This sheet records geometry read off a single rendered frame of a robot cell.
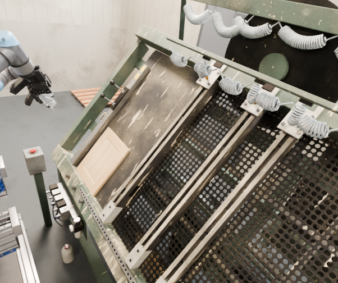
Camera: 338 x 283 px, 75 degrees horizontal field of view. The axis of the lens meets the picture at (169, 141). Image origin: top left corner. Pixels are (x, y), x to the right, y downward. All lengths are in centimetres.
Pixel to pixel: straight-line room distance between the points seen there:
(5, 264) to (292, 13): 257
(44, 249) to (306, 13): 264
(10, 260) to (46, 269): 31
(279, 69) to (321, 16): 32
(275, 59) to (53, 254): 238
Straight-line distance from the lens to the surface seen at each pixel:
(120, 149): 156
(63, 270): 239
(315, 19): 149
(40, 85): 111
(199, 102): 129
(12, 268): 226
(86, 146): 180
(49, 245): 253
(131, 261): 131
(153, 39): 177
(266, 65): 159
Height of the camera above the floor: 213
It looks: 34 degrees down
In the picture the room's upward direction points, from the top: 12 degrees clockwise
